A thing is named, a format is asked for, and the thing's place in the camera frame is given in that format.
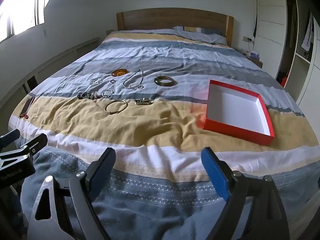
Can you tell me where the clear bangle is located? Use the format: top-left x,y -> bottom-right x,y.
104,100 -> 128,115

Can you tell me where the white low wall cabinet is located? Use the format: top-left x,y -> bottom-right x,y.
0,37 -> 100,103

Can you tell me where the striped duvet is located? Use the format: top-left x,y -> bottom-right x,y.
7,29 -> 320,240

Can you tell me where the window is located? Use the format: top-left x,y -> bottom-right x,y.
0,0 -> 63,43

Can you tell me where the hanging light garment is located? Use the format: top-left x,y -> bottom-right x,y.
301,12 -> 314,53

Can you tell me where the striped pillow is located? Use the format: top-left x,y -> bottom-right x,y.
173,26 -> 228,46

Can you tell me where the silver chain necklace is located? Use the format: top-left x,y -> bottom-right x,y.
122,68 -> 145,90

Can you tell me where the dark beaded bracelet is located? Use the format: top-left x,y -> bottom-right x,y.
77,92 -> 98,100

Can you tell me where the wooden nightstand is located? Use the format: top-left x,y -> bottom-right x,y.
240,50 -> 263,68

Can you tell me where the red cardboard box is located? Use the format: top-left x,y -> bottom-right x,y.
202,79 -> 275,146

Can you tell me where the large silver bangle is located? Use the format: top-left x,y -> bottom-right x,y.
154,76 -> 176,87

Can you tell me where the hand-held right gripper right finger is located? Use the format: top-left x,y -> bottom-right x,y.
201,147 -> 290,240

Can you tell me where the phone with red case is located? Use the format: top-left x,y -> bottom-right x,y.
19,96 -> 35,119

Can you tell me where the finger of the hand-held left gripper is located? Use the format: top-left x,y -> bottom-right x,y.
0,133 -> 48,167
0,129 -> 20,152

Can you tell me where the white wardrobe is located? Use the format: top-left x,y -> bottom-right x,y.
255,0 -> 320,120

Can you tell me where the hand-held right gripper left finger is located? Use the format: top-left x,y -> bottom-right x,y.
27,147 -> 117,240

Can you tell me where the wooden headboard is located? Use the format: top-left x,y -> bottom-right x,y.
116,7 -> 234,48

